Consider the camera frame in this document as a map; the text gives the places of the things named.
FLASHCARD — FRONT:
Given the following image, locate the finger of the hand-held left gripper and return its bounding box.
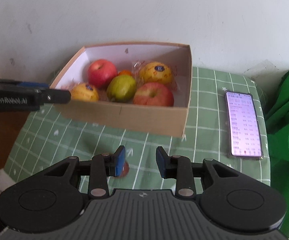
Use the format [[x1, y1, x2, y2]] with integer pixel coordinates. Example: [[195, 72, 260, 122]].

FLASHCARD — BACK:
[[14, 80, 50, 89], [36, 88, 72, 105]]

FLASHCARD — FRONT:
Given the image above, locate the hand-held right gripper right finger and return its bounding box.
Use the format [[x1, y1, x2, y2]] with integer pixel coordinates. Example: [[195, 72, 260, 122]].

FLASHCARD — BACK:
[[156, 146, 235, 198]]

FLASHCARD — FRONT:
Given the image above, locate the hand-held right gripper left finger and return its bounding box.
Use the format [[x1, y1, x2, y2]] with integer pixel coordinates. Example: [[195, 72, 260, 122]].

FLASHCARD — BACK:
[[44, 145, 127, 198]]

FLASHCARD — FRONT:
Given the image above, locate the dried red date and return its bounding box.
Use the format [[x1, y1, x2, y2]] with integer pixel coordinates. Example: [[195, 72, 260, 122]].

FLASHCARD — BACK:
[[114, 161, 130, 178]]

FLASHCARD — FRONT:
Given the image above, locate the small plastic-wrapped orange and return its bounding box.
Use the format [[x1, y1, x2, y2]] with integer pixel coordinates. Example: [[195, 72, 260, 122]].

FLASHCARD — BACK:
[[69, 82, 100, 102]]

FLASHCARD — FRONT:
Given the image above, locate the brown cardboard box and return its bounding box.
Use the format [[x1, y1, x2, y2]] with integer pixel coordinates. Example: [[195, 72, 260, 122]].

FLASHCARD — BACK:
[[50, 42, 193, 138]]

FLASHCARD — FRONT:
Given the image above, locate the deep red apple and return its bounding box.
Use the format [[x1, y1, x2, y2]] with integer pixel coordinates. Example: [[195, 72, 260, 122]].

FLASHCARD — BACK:
[[88, 59, 118, 89]]

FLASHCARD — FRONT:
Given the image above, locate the green pear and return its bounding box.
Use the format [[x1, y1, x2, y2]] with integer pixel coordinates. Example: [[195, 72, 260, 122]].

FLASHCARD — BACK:
[[106, 75, 137, 103]]

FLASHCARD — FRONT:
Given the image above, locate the red-yellow apple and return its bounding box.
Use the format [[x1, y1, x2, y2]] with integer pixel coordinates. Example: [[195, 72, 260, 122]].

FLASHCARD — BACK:
[[133, 82, 175, 107]]

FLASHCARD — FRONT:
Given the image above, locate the large plastic-wrapped orange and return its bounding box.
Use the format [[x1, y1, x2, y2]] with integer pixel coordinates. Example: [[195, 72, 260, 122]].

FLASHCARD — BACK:
[[132, 60, 178, 90]]

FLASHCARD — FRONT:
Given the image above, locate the green checkered tablecloth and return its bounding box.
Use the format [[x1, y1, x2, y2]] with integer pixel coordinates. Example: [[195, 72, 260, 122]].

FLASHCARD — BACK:
[[0, 66, 271, 198]]

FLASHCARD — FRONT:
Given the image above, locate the smartphone with lit screen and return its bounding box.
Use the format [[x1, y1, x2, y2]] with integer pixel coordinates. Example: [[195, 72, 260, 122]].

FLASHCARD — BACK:
[[225, 91, 264, 158]]

